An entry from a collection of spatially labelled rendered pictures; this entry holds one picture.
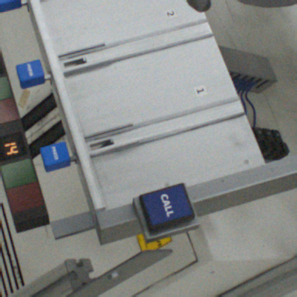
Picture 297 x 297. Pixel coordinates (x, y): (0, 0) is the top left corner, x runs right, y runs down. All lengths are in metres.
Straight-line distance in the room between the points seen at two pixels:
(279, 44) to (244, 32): 0.11
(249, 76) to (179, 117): 0.50
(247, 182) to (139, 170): 0.12
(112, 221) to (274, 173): 0.19
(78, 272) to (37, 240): 0.50
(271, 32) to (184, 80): 0.74
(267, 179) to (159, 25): 0.23
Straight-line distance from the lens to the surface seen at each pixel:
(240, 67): 1.51
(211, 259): 1.28
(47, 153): 1.00
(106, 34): 1.08
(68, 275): 1.05
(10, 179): 1.02
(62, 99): 1.02
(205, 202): 1.00
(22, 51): 1.60
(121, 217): 0.98
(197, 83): 1.06
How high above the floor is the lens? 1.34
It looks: 35 degrees down
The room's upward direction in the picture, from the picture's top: 53 degrees clockwise
